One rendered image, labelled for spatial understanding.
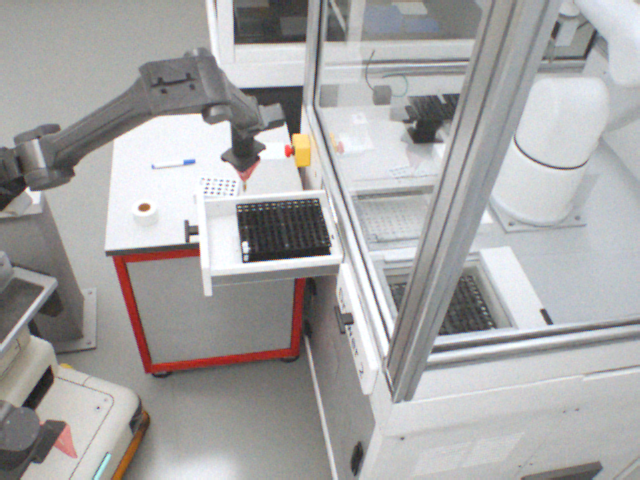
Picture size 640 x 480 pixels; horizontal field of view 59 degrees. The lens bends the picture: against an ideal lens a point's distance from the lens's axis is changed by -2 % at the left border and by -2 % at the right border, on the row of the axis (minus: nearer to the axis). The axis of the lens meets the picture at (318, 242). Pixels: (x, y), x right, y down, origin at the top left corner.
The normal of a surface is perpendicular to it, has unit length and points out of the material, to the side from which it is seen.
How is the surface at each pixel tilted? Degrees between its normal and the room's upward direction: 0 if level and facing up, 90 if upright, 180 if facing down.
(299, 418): 0
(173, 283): 90
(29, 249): 90
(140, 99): 66
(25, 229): 90
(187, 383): 0
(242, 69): 90
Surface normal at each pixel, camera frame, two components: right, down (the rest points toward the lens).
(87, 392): 0.07, -0.69
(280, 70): 0.18, 0.72
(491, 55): -0.98, 0.09
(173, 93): 0.54, -0.11
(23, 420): 0.88, -0.09
